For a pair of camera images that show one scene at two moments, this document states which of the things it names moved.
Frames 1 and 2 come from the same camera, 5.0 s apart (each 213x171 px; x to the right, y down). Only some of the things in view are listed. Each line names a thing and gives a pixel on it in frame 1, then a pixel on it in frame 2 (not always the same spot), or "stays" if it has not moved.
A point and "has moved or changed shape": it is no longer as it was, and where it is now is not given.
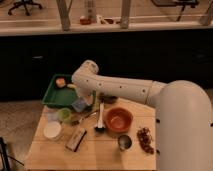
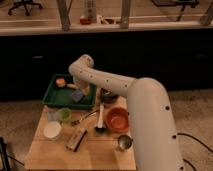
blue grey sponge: (79, 105) has moved or changed shape
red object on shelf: (85, 21) stays
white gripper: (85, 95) -> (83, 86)
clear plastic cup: (51, 115) stays
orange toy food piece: (60, 82) stays
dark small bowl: (109, 99) stays
